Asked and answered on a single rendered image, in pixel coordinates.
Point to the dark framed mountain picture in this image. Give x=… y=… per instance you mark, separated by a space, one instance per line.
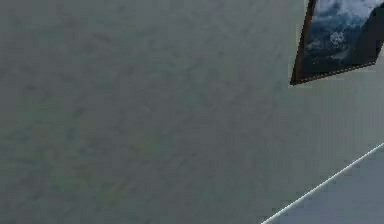
x=336 y=40

